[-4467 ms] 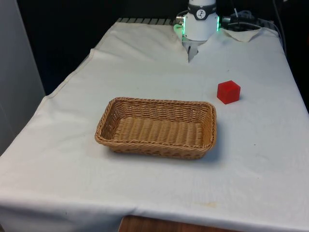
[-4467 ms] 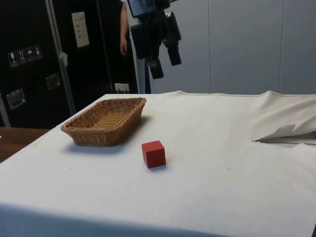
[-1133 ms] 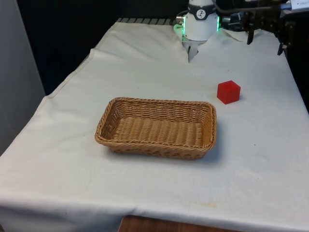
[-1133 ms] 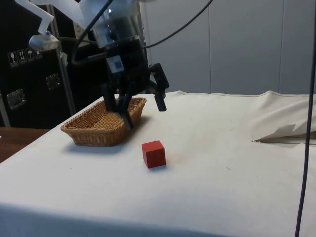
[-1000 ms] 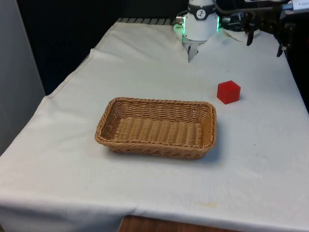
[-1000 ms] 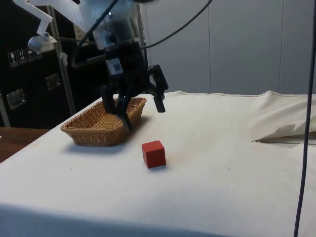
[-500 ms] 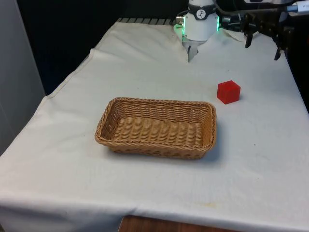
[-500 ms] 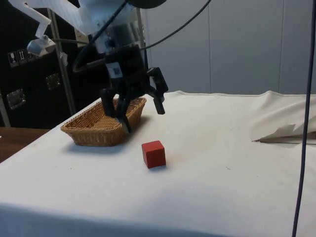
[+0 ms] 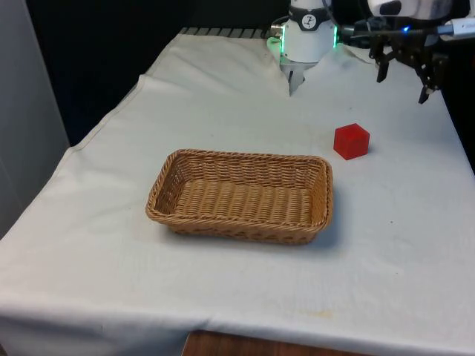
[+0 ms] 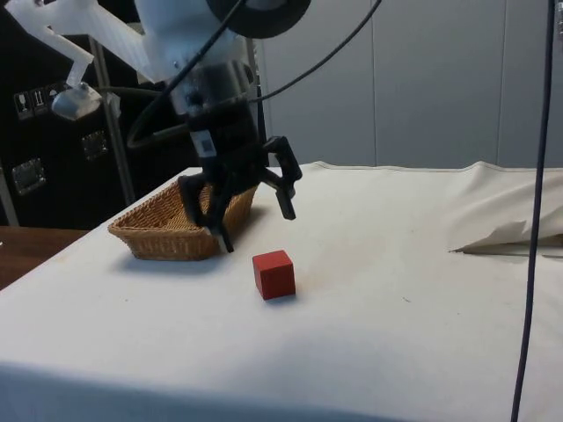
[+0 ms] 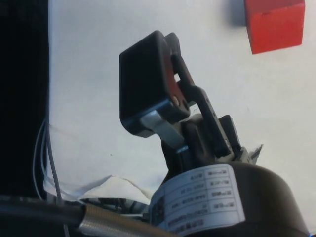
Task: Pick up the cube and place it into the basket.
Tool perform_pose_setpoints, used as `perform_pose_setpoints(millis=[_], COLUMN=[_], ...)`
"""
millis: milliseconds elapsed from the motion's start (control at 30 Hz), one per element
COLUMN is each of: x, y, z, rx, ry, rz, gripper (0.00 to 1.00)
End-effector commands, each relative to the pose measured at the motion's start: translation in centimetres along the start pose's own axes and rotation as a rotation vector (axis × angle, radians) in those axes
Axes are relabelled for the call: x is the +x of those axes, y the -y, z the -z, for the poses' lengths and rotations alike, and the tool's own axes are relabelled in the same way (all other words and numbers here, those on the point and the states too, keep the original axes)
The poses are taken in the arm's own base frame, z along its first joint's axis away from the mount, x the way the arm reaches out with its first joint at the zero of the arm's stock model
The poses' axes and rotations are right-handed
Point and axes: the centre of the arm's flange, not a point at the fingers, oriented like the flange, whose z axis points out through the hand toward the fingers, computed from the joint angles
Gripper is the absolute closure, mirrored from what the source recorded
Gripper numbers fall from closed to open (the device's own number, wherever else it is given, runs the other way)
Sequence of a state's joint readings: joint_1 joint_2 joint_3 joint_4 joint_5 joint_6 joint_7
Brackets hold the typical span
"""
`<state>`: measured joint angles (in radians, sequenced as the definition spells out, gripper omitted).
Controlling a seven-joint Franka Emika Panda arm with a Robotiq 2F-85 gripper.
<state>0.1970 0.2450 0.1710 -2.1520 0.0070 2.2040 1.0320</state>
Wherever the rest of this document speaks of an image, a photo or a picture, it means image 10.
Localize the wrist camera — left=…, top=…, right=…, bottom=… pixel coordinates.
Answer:
left=50, top=82, right=105, bottom=122

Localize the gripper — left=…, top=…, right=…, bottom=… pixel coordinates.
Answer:
left=169, top=60, right=303, bottom=256

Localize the black cable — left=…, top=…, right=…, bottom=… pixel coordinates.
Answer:
left=253, top=0, right=384, bottom=103
left=508, top=0, right=556, bottom=422
left=126, top=0, right=244, bottom=149

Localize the red cube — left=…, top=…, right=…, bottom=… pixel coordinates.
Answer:
left=252, top=249, right=296, bottom=302

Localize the black cabinet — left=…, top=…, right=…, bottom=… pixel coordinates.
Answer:
left=0, top=0, right=267, bottom=230

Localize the wicker basket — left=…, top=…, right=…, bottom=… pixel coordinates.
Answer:
left=107, top=174, right=261, bottom=262

